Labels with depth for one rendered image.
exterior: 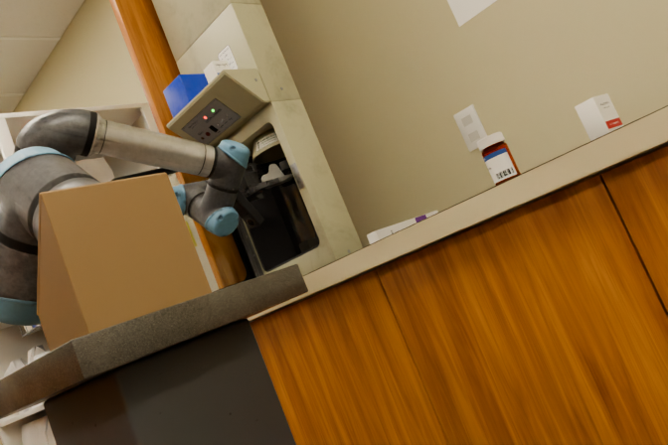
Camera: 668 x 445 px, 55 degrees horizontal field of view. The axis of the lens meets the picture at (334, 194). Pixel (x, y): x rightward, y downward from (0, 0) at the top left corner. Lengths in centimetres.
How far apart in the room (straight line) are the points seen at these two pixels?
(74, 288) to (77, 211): 10
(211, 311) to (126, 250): 15
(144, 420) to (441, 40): 140
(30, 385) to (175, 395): 15
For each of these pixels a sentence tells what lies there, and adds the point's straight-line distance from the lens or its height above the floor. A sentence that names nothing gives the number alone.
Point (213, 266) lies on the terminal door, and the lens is 181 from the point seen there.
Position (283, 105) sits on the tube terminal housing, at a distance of 173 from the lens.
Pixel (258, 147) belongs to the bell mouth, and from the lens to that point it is 180.
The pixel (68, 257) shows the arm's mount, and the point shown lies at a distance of 80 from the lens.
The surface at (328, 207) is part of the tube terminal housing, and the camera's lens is 168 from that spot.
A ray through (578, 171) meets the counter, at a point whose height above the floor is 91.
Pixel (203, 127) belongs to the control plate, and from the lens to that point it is 184.
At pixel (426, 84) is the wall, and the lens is 191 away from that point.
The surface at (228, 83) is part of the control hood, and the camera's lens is 169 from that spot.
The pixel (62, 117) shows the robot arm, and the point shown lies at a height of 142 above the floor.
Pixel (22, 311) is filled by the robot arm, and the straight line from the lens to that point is 105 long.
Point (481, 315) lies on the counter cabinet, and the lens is 108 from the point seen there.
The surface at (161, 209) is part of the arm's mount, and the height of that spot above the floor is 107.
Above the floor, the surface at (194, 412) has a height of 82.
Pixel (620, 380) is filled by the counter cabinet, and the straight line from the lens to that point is 102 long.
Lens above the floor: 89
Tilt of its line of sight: 8 degrees up
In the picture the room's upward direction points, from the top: 23 degrees counter-clockwise
